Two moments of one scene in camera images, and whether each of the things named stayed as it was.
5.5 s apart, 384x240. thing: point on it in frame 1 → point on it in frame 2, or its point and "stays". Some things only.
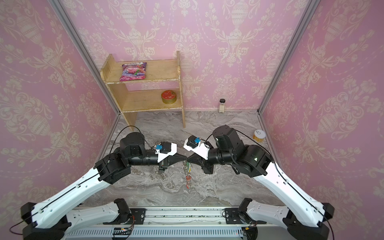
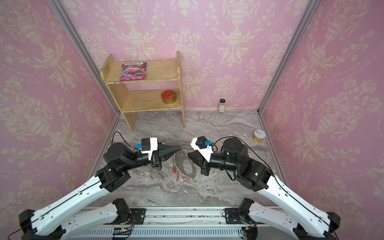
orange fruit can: x=259 y=136 stays
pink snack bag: x=133 y=71 stays
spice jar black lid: x=222 y=105 stays
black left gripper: x=163 y=160 → x=158 y=157
